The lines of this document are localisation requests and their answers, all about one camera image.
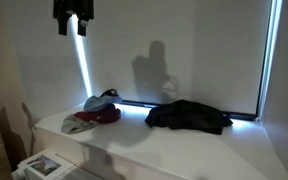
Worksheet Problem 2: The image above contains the black and yellow cap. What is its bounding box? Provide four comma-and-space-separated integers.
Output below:
99, 88, 123, 104

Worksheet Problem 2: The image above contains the black cloth garment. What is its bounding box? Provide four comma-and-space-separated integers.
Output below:
144, 99, 234, 136

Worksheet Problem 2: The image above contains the maroon cap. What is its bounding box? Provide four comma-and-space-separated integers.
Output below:
73, 103, 122, 125

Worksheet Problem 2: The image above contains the white roller blind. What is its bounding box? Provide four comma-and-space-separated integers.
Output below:
83, 0, 273, 116

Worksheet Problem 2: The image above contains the light grey cap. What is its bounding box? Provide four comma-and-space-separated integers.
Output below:
60, 113, 100, 135

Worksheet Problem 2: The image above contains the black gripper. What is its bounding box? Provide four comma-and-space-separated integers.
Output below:
52, 0, 95, 37

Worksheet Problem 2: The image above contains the black window frame bar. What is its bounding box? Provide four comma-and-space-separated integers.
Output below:
120, 99, 259, 122

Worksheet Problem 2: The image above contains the white box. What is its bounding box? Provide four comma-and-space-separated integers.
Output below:
11, 149, 102, 180

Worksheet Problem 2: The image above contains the colour photo print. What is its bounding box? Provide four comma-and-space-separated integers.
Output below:
27, 154, 63, 177

